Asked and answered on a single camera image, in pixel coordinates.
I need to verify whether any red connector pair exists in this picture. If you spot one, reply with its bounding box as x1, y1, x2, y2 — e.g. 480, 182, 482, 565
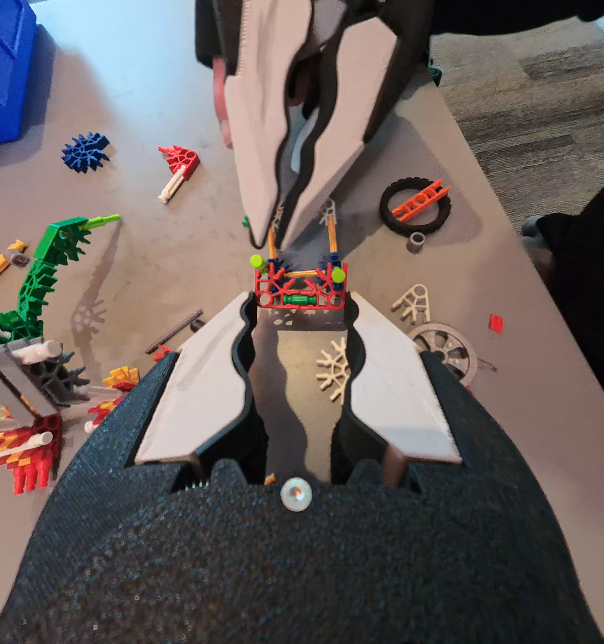
254, 260, 349, 308

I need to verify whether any person's leg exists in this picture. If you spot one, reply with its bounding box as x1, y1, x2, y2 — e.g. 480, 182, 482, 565
539, 166, 604, 423

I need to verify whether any orange rod blue connector frame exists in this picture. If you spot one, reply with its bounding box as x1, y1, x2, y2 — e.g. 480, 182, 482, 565
247, 200, 345, 282

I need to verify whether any multicolour toy model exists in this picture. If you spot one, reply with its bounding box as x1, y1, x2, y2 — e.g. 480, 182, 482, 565
0, 337, 142, 496

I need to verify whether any thin grey rod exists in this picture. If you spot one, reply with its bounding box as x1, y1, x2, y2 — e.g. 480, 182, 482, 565
146, 309, 205, 348

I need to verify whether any person's shoe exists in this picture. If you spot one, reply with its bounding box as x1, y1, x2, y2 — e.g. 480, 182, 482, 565
521, 215, 554, 277

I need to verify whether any grey wheel hub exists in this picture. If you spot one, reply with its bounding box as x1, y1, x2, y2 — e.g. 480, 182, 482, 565
411, 322, 480, 388

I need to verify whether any black rubber tire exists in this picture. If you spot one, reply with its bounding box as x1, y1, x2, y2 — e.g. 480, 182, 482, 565
379, 178, 454, 237

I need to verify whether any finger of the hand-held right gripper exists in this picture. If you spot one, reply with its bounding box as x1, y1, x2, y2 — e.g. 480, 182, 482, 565
222, 0, 316, 250
275, 18, 403, 249

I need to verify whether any orange rod grey end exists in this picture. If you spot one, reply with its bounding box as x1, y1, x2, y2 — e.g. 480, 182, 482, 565
0, 240, 29, 294

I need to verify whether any white snowflake connector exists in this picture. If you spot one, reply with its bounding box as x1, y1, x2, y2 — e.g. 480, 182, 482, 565
315, 337, 353, 405

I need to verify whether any blue snowflake connector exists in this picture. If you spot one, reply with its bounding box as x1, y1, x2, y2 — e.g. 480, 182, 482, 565
62, 132, 112, 174

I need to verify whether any orange ladder connector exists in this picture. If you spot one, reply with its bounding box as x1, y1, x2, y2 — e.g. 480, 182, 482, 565
391, 181, 450, 220

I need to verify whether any red connector white rod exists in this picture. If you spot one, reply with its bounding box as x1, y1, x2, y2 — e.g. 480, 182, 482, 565
158, 145, 201, 205

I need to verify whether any blue plastic bin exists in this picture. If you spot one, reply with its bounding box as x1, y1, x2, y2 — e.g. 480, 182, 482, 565
0, 0, 56, 149

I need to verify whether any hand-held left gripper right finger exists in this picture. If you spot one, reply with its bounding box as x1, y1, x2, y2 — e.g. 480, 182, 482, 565
341, 290, 464, 469

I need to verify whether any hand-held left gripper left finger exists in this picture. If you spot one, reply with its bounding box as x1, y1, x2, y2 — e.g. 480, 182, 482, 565
134, 290, 258, 466

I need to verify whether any grey fan connector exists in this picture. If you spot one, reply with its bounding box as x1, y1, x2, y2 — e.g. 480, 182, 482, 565
391, 285, 431, 325

